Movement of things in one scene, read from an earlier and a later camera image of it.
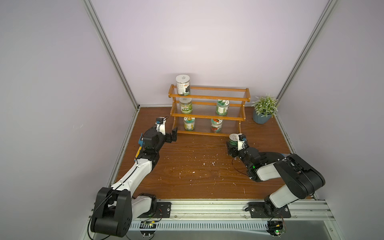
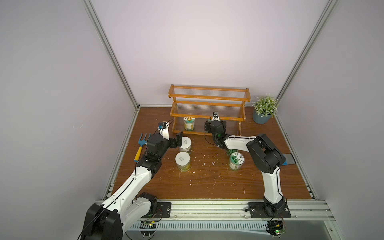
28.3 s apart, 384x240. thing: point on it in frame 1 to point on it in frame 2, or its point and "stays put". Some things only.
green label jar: (186, 105) to (186, 143)
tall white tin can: (183, 84) to (182, 161)
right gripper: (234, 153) to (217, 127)
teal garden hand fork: (140, 142) stays put
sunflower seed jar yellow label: (189, 123) stays put
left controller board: (147, 228) stays put
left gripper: (173, 136) to (177, 141)
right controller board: (276, 228) stays put
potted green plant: (265, 108) stays put
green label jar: (222, 107) to (237, 159)
